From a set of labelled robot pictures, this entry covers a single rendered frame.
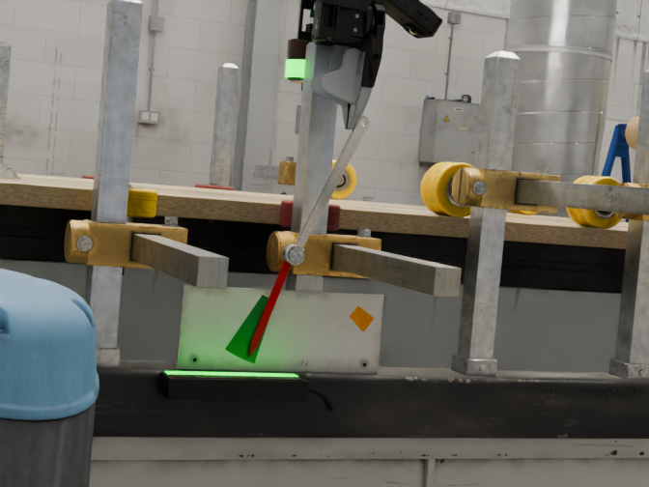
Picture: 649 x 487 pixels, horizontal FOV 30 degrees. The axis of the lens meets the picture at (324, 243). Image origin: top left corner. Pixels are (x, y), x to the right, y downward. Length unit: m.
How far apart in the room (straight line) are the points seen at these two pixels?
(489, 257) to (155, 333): 0.46
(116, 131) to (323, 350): 0.37
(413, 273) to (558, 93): 4.22
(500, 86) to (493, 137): 0.07
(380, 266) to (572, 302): 0.63
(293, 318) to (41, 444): 0.89
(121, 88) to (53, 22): 7.34
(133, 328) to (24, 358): 1.06
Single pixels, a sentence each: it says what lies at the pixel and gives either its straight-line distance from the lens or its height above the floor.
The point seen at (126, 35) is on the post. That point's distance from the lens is 1.42.
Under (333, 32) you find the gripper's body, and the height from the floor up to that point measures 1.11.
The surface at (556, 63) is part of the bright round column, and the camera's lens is 5.48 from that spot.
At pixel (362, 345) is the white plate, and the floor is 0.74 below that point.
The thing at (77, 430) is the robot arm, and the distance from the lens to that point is 0.64.
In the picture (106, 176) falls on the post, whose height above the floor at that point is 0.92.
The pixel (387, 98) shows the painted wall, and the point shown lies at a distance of 9.73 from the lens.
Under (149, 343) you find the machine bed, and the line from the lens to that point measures 1.67.
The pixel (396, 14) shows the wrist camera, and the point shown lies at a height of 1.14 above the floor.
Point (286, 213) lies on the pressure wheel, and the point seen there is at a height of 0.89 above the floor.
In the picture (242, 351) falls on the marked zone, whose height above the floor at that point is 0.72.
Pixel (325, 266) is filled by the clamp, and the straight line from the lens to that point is 1.49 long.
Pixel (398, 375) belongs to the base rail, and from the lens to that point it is 1.54.
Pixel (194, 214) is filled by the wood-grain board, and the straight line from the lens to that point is 1.61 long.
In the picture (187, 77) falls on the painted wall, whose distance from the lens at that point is 9.02.
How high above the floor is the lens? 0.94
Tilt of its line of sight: 3 degrees down
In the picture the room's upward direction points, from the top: 5 degrees clockwise
